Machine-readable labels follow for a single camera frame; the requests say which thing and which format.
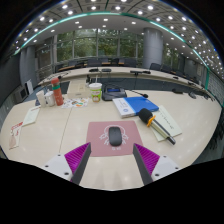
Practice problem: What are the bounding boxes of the grey conference phone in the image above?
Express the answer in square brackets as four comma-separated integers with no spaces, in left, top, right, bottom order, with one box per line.
[101,84,128,102]

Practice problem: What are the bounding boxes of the green and white paper cup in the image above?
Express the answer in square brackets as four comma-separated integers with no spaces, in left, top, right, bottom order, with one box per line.
[88,82,103,103]

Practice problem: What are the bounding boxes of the colourful printed leaflet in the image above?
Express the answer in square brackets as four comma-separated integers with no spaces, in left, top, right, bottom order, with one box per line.
[61,97,90,109]

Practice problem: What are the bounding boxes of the row of ceiling lights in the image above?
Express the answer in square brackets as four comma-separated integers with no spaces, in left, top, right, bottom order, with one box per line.
[13,0,224,79]

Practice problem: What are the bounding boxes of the white paper carton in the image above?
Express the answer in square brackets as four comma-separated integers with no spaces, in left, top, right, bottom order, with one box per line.
[35,89,47,108]

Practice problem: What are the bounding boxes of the red and white booklet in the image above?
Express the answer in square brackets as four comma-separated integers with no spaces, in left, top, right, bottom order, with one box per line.
[8,121,24,150]

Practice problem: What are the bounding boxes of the dark grey computer mouse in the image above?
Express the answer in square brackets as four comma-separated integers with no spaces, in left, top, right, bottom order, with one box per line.
[108,126,123,147]

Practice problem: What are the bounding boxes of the pale lined notepad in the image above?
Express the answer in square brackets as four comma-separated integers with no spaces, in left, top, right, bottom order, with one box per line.
[150,104,183,143]

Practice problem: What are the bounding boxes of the group of dark office chairs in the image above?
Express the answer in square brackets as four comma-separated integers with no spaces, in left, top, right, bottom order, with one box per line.
[58,58,214,98]

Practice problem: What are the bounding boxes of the black gooseneck table microphone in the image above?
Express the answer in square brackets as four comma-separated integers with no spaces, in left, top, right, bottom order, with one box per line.
[128,88,150,99]

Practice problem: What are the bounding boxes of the pink mouse pad with drawing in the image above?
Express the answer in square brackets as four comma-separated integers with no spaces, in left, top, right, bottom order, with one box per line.
[85,120,144,158]

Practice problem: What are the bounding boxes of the black handheld microphone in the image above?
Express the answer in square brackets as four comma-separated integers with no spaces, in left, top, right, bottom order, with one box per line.
[137,107,177,146]

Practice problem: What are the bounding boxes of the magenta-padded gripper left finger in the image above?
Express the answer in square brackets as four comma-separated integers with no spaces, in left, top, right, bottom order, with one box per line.
[43,142,92,186]

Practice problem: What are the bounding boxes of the beige cardboard box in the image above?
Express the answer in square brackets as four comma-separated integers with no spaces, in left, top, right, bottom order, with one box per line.
[66,80,92,100]

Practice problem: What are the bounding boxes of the red drink bottle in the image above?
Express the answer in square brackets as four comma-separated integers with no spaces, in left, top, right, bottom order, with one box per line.
[50,76,64,107]

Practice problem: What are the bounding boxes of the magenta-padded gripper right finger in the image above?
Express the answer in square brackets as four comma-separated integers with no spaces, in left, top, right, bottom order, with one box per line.
[132,143,183,186]

